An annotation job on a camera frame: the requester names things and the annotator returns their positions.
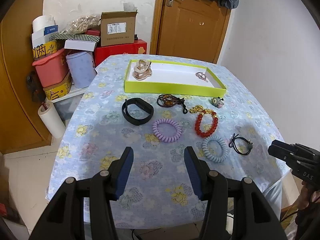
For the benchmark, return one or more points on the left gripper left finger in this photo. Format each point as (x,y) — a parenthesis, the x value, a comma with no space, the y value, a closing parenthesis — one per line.
(122,171)

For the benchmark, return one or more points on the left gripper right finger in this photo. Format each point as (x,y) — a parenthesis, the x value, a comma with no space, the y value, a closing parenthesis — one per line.
(194,172)

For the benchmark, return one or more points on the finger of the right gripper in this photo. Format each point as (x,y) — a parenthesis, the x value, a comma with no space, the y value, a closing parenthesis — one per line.
(282,146)
(282,155)

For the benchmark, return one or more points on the pink rhinestone hair clip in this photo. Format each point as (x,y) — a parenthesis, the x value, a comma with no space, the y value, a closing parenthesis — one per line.
(201,76)

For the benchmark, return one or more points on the beige hair claw clip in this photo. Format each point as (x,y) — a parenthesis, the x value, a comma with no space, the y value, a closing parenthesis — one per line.
(142,70)

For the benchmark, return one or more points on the person's right hand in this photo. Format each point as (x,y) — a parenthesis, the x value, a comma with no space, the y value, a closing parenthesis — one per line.
(307,195)

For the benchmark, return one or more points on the floral blue tablecloth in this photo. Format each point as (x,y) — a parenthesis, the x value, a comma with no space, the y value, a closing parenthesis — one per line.
(159,192)

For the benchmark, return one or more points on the black wristband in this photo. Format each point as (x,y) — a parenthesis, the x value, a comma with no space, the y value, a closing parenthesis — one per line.
(137,111)

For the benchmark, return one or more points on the white paper roll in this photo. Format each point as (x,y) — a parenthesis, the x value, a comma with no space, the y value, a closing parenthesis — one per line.
(49,116)

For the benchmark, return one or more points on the yellow-green shallow tray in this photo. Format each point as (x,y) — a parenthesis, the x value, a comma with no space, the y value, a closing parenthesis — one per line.
(174,78)

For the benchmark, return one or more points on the lavender cylindrical container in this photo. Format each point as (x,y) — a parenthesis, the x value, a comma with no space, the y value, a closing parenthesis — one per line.
(82,68)

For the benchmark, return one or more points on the pink plastic bin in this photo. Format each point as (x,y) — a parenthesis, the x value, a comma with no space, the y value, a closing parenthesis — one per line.
(52,69)

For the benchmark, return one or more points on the wooden wardrobe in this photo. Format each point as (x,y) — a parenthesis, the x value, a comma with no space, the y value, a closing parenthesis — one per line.
(21,127)

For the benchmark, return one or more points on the red gift box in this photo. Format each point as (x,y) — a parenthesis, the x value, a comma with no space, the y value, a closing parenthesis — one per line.
(137,47)

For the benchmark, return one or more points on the white flat box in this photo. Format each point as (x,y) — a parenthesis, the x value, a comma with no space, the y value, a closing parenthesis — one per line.
(80,45)

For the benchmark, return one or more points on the small red box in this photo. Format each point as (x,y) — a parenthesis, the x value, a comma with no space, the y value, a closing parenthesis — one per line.
(93,32)

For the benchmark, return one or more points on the wooden door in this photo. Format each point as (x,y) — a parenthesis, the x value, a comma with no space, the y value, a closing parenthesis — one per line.
(193,29)

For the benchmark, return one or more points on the brown cardboard box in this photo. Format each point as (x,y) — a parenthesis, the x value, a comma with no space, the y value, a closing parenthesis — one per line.
(117,27)

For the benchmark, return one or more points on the yellow patterned box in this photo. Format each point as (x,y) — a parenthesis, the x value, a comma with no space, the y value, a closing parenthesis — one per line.
(47,49)

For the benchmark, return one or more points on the green striped box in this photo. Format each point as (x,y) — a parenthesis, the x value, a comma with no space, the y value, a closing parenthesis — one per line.
(79,37)

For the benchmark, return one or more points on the bag of beige items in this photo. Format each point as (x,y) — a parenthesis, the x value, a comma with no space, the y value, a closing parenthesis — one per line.
(82,24)

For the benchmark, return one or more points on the white blue paper box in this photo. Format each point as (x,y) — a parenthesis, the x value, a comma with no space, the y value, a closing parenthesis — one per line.
(44,29)

